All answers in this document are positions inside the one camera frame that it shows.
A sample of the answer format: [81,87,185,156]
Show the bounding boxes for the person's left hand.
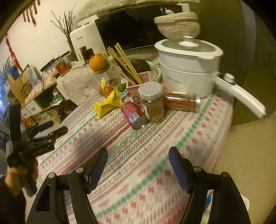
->
[5,165,28,196]

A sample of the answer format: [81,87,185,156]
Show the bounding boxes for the patterned red green tablecloth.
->
[38,89,234,223]

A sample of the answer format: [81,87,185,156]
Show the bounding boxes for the yellow snack wrapper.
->
[93,88,123,119]

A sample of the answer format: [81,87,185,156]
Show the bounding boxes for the floral cloth cover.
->
[57,61,98,106]

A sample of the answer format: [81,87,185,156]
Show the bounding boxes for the red label glass jar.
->
[54,57,70,76]

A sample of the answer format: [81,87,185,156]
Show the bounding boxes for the red drink can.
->
[121,101,148,130]

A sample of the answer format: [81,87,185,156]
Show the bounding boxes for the glass jar with oranges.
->
[93,66,121,98]

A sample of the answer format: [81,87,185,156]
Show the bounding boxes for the green lime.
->
[117,83,127,92]

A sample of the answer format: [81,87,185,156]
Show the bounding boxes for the large orange fruit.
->
[89,53,110,71]

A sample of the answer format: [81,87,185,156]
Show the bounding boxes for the spice jar lying down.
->
[163,91,201,113]

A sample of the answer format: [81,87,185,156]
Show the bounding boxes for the clear jar with nuts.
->
[138,81,165,122]

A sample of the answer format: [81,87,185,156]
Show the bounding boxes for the white coffee machine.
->
[70,22,106,65]

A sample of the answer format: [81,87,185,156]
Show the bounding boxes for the pink perforated utensil holder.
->
[126,71,152,108]

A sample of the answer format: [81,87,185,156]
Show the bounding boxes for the white bowl stack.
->
[147,61,161,82]

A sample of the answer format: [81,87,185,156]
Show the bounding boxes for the dark avocado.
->
[131,59,150,73]

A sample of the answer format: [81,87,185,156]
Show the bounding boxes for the white electric cooking pot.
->
[154,36,266,118]

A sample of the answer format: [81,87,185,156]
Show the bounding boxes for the woven rope basket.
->
[154,12,201,39]

